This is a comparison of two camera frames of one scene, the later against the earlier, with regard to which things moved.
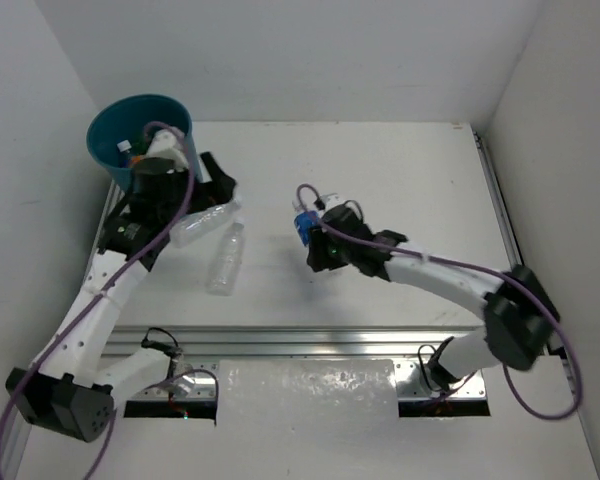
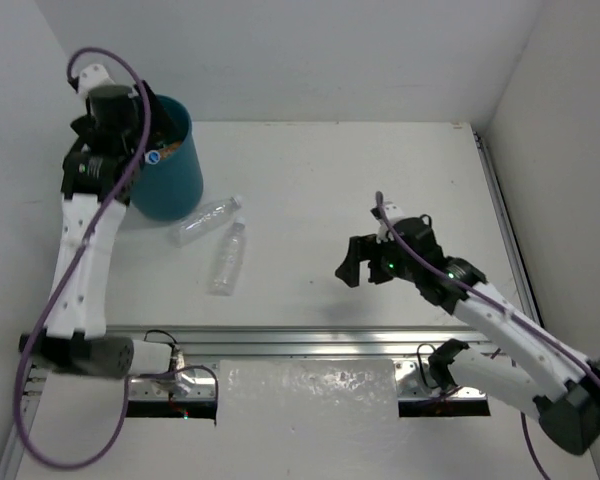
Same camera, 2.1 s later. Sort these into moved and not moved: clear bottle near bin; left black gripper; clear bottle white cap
Moved: left black gripper
Not moved: clear bottle near bin; clear bottle white cap
